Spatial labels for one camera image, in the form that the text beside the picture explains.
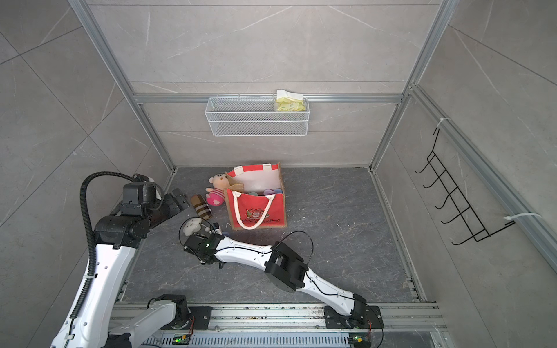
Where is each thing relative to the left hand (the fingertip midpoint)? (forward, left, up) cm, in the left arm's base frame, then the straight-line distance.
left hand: (177, 199), depth 70 cm
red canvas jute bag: (+6, -25, -8) cm, 26 cm away
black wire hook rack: (-4, -91, +2) cm, 91 cm away
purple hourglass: (+18, -29, -20) cm, 39 cm away
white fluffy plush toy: (+5, +5, -26) cm, 27 cm away
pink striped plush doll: (+19, -3, -24) cm, 31 cm away
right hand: (-7, -9, -30) cm, 32 cm away
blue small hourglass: (+18, -33, -21) cm, 43 cm away
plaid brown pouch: (+13, +2, -24) cm, 28 cm away
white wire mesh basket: (+48, -23, 0) cm, 53 cm away
